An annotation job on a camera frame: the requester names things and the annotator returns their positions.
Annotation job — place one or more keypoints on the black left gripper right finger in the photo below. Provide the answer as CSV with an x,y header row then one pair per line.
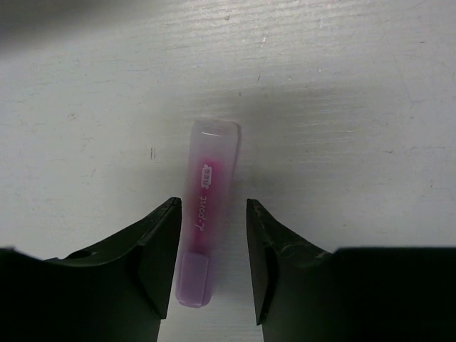
x,y
304,293

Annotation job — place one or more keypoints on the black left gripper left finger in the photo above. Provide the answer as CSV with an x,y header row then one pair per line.
x,y
115,290

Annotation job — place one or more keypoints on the pink highlighter pen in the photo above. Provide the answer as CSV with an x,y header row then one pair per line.
x,y
211,163

